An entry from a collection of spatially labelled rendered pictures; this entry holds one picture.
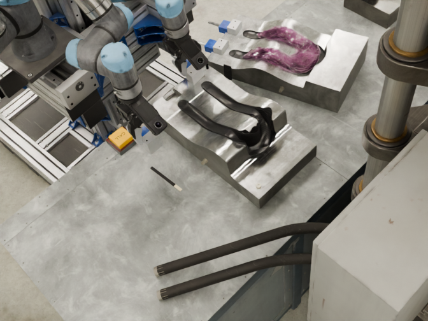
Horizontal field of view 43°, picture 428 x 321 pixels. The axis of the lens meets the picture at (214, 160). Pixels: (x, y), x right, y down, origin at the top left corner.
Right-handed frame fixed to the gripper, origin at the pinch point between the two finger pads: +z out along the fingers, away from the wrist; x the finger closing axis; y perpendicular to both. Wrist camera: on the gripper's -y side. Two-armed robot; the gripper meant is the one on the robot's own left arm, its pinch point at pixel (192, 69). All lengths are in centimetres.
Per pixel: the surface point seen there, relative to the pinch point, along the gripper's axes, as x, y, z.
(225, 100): -0.1, -14.5, 4.2
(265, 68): -18.1, -16.2, 4.8
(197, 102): 6.7, -8.6, 3.3
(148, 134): 27.5, -10.1, -7.0
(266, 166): 9.1, -41.5, 1.0
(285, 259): 28, -66, -8
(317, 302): 36, -81, -48
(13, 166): 71, 86, 98
